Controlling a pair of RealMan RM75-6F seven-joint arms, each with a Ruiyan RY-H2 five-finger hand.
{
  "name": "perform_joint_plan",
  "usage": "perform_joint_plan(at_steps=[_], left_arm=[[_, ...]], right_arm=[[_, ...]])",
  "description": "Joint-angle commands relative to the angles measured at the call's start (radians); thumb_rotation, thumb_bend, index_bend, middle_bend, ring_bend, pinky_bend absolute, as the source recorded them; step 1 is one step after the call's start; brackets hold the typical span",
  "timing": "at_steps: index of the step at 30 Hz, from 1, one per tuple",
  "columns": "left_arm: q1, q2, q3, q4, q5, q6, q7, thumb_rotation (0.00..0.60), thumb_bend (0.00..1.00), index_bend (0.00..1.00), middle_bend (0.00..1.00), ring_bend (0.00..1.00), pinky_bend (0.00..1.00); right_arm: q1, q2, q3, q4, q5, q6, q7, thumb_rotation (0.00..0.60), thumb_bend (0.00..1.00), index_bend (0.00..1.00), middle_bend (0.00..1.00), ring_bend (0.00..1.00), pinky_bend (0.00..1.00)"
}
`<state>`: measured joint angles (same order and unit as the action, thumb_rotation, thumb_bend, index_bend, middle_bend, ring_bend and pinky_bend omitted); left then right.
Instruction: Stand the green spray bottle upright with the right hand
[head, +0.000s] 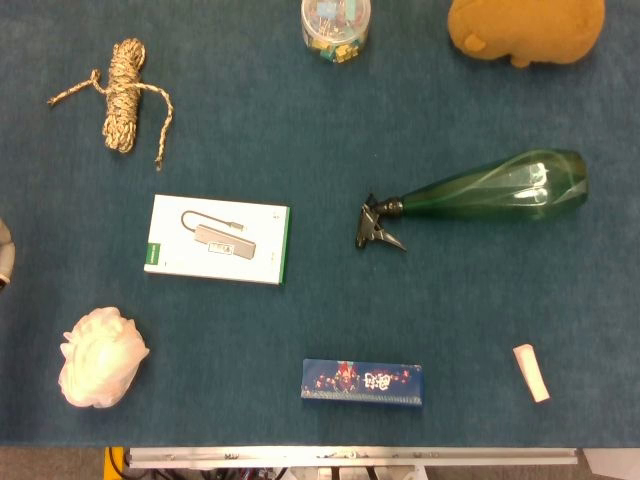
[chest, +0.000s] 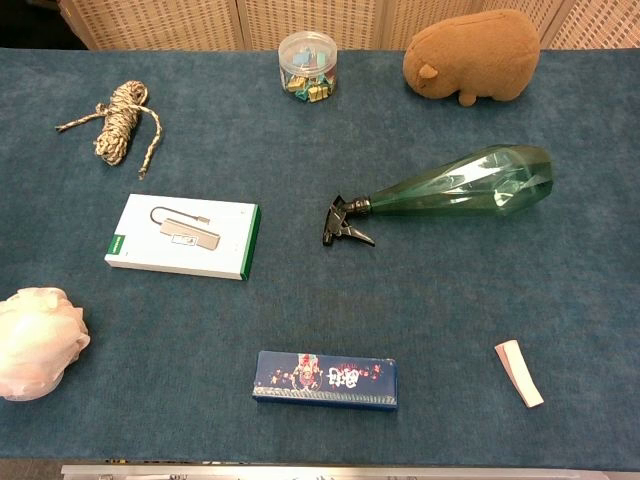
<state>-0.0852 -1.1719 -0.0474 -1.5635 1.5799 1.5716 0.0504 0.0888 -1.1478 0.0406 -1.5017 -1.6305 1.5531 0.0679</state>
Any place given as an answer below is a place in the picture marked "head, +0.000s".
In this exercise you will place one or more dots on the clear jar of clips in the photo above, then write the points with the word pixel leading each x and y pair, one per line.
pixel 336 27

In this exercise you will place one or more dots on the green spray bottle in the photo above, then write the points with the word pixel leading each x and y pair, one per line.
pixel 505 192

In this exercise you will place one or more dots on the dark blue printed box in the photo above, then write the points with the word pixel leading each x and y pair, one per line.
pixel 362 382

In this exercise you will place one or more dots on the brown plush toy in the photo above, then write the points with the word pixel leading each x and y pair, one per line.
pixel 525 27

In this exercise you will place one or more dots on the white USB hub box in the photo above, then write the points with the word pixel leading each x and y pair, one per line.
pixel 215 240

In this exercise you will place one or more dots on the aluminium frame rail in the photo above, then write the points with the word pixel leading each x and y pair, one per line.
pixel 350 456

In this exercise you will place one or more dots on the small pale pink block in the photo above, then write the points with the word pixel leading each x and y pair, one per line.
pixel 532 372

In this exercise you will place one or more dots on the yellow frame bracket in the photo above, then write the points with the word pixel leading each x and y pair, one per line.
pixel 114 462

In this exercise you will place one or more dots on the blue felt table mat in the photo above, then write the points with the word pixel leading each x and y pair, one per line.
pixel 320 150

